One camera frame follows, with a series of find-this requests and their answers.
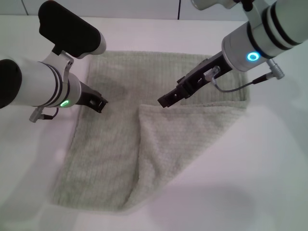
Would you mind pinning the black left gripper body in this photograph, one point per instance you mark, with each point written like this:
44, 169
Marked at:
85, 96

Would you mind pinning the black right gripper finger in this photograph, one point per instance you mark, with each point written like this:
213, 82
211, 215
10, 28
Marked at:
169, 95
176, 99

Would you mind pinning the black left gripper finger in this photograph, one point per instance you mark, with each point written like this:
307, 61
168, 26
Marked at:
101, 99
97, 107

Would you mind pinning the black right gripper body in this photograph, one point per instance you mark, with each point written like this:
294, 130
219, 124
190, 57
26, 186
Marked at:
199, 72

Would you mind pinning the light green ribbed towel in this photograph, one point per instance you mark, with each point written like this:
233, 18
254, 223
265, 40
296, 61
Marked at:
115, 144

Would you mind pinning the silver round connector plug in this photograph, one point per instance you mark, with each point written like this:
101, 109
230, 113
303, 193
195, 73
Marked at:
275, 68

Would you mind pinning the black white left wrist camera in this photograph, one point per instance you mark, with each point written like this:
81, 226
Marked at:
69, 31

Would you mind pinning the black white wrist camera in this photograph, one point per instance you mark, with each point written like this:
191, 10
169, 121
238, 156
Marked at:
69, 31
209, 3

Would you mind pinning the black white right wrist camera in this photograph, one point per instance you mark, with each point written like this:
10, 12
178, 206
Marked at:
209, 3

